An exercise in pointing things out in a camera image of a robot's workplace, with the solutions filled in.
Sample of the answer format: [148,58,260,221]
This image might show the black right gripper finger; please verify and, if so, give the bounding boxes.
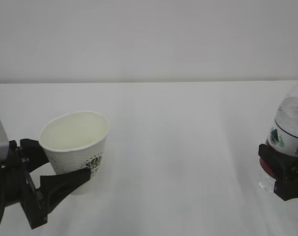
[258,144,298,181]

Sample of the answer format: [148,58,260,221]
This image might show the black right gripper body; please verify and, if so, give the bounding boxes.
[273,175,298,201]

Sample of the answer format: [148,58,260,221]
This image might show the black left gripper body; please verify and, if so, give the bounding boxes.
[7,140,48,223]

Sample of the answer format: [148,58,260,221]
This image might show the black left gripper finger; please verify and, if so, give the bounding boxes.
[20,139,49,172]
[39,168,91,214]

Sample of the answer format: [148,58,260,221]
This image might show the clear plastic water bottle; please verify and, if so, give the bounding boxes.
[259,82,298,193]

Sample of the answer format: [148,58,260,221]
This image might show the white paper coffee cup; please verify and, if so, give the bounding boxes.
[38,111,110,196]

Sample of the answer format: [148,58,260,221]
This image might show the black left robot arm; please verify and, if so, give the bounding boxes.
[0,139,91,229]

